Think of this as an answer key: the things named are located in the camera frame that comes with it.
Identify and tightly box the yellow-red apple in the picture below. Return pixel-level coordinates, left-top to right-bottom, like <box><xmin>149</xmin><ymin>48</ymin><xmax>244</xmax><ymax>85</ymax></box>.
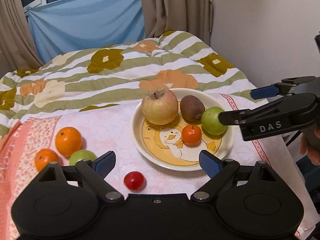
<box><xmin>141</xmin><ymin>88</ymin><xmax>178</xmax><ymax>125</ymax></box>

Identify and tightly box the beige left curtain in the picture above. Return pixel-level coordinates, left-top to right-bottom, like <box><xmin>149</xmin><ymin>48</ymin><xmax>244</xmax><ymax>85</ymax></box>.
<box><xmin>1</xmin><ymin>0</ymin><xmax>43</xmax><ymax>72</ymax></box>

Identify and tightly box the pink white bed cover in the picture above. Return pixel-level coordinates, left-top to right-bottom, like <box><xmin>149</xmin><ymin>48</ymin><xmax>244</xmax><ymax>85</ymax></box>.
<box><xmin>0</xmin><ymin>92</ymin><xmax>316</xmax><ymax>240</ymax></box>

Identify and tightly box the small orange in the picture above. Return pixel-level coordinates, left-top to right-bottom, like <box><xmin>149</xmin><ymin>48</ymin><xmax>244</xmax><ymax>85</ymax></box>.
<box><xmin>181</xmin><ymin>125</ymin><xmax>202</xmax><ymax>146</ymax></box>

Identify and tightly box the red tomato far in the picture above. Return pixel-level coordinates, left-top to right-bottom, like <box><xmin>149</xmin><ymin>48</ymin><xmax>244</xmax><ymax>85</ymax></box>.
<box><xmin>124</xmin><ymin>171</ymin><xmax>145</xmax><ymax>191</ymax></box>

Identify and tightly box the beige right curtain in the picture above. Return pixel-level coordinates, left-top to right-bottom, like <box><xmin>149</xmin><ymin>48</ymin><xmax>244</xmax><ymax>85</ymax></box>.
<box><xmin>141</xmin><ymin>0</ymin><xmax>213</xmax><ymax>44</ymax></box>

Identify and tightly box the floral striped quilt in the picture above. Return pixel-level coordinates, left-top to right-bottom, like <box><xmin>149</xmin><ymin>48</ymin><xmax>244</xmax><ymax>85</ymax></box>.
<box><xmin>1</xmin><ymin>31</ymin><xmax>254</xmax><ymax>136</ymax></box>

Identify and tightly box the beige curtain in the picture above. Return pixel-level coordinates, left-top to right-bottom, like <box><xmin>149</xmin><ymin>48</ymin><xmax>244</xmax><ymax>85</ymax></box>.
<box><xmin>141</xmin><ymin>0</ymin><xmax>213</xmax><ymax>44</ymax></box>
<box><xmin>1</xmin><ymin>0</ymin><xmax>43</xmax><ymax>72</ymax></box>

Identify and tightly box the orange left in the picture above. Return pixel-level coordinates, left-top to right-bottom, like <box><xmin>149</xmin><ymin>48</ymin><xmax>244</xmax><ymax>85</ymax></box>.
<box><xmin>34</xmin><ymin>148</ymin><xmax>60</xmax><ymax>172</ymax></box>

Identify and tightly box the brown kiwi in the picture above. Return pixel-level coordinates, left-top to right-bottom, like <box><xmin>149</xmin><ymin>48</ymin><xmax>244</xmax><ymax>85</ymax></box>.
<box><xmin>180</xmin><ymin>95</ymin><xmax>206</xmax><ymax>122</ymax></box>

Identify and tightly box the black cable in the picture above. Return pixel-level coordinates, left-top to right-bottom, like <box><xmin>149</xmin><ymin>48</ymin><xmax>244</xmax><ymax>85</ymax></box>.
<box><xmin>285</xmin><ymin>130</ymin><xmax>302</xmax><ymax>147</ymax></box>

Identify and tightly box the orange far back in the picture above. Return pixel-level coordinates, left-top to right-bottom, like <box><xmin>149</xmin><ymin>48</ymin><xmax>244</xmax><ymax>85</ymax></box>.
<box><xmin>55</xmin><ymin>127</ymin><xmax>82</xmax><ymax>157</ymax></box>

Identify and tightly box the blue window cloth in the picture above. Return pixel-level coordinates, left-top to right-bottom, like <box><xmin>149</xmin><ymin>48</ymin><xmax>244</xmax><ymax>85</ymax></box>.
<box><xmin>28</xmin><ymin>0</ymin><xmax>145</xmax><ymax>63</ymax></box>

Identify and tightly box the cream duck-print plate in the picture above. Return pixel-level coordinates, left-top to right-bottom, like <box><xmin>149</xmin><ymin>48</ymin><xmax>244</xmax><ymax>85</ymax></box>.
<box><xmin>131</xmin><ymin>88</ymin><xmax>234</xmax><ymax>171</ymax></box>

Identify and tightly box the right hand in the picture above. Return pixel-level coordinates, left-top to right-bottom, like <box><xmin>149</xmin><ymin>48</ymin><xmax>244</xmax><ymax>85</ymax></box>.
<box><xmin>299</xmin><ymin>134</ymin><xmax>320</xmax><ymax>166</ymax></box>

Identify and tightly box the green apple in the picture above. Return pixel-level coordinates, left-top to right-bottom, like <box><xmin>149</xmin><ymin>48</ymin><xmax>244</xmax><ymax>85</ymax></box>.
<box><xmin>69</xmin><ymin>150</ymin><xmax>97</xmax><ymax>166</ymax></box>
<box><xmin>201</xmin><ymin>107</ymin><xmax>228</xmax><ymax>136</ymax></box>

